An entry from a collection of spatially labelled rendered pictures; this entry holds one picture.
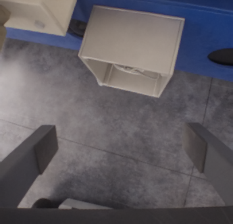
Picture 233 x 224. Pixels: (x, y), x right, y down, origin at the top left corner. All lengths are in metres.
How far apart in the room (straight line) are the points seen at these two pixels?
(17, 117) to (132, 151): 0.71
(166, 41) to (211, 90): 0.60
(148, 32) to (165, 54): 0.07
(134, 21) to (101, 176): 0.76
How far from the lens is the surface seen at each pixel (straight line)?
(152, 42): 0.45
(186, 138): 0.17
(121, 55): 0.43
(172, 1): 0.45
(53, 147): 0.16
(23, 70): 1.20
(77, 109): 0.98
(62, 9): 0.46
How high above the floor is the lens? 0.91
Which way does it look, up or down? 79 degrees down
